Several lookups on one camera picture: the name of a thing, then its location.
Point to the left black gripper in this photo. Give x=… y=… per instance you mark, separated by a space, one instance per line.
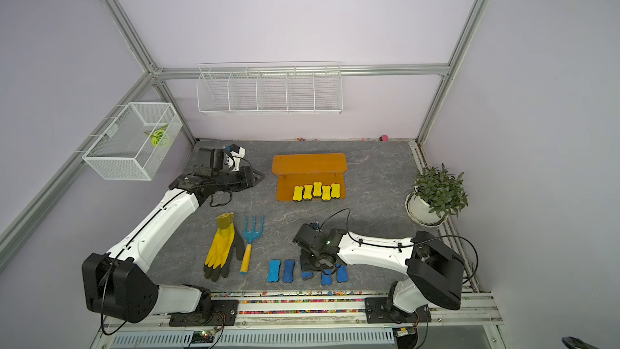
x=248 y=179

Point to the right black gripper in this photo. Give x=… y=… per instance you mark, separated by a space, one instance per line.
x=304 y=267

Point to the orange two-tier wooden shelf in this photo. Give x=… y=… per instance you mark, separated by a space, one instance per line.
x=301 y=169

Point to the yellow whiteboard eraser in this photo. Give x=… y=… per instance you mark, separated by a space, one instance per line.
x=317 y=189
x=335 y=191
x=308 y=192
x=326 y=193
x=298 y=194

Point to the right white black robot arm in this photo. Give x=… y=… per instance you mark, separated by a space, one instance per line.
x=434 y=272

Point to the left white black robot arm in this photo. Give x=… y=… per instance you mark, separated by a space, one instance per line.
x=116 y=283

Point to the blue yellow garden fork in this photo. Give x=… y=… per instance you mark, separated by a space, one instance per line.
x=252 y=232

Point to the yellow black gardening glove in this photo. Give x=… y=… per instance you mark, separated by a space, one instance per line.
x=227 y=241

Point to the green toy in basket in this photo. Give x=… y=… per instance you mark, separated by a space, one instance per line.
x=159 y=137

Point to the potted green plant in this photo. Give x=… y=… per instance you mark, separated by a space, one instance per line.
x=437 y=195

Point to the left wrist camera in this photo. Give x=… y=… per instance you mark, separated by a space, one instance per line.
x=226 y=159

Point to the aluminium rail frame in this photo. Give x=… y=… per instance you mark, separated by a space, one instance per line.
x=310 y=319

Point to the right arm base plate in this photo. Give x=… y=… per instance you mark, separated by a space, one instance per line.
x=392 y=310

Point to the long white wire wall basket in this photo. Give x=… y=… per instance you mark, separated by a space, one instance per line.
x=270 y=88

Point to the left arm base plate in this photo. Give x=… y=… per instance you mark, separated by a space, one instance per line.
x=218 y=312

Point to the white wire side basket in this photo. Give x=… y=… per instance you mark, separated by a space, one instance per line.
x=123 y=151

